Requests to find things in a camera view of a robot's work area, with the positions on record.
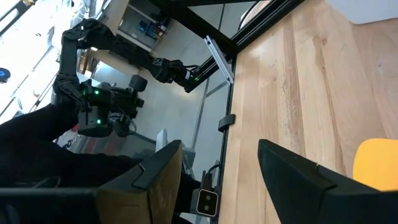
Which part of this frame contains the grey storage cabinet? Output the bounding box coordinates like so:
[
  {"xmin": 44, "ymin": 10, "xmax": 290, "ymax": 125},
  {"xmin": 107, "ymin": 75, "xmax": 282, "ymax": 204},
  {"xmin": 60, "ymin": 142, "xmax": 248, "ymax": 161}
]
[{"xmin": 102, "ymin": 0, "xmax": 172, "ymax": 52}]

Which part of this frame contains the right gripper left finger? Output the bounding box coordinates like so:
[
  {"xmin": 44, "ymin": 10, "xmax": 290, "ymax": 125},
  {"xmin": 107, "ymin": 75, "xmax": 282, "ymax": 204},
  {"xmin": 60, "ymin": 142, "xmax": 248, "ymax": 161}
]
[{"xmin": 98, "ymin": 139, "xmax": 183, "ymax": 224}]

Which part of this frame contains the grey table-level camera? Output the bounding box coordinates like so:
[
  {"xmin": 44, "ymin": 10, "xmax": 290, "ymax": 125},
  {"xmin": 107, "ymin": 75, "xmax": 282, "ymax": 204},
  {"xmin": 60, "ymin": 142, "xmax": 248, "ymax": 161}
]
[{"xmin": 189, "ymin": 186, "xmax": 220, "ymax": 218}]

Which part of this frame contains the blue round object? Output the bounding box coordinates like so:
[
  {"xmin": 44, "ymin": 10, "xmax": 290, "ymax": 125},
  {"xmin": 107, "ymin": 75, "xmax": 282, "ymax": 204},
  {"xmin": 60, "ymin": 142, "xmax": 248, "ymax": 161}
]
[{"xmin": 0, "ymin": 67, "xmax": 12, "ymax": 84}]

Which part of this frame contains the black frame clip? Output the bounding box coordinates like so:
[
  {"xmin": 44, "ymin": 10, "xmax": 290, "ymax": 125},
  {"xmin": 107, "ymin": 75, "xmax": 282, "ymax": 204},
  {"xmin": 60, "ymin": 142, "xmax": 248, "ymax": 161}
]
[{"xmin": 217, "ymin": 113, "xmax": 236, "ymax": 133}]

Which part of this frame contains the large white plastic bin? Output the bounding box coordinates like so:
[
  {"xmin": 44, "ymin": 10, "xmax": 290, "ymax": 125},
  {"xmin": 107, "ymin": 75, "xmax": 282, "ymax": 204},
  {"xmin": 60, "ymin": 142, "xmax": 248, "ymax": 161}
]
[{"xmin": 325, "ymin": 0, "xmax": 398, "ymax": 25}]

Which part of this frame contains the silver aluminium bracket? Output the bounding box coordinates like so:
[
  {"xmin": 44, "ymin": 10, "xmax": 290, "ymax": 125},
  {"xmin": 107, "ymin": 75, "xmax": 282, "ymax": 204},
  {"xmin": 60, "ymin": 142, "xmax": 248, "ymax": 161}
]
[{"xmin": 203, "ymin": 35, "xmax": 234, "ymax": 85}]

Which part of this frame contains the yellow silicone spatula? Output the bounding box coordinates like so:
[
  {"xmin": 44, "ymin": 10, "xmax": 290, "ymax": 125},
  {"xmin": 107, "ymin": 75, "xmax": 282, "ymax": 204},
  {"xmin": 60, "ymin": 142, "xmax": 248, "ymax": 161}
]
[{"xmin": 353, "ymin": 138, "xmax": 398, "ymax": 192}]

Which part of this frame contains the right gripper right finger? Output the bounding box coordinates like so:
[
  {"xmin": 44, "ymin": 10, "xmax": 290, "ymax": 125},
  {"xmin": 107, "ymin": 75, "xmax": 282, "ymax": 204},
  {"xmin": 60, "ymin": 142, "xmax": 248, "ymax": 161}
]
[{"xmin": 257, "ymin": 139, "xmax": 398, "ymax": 224}]

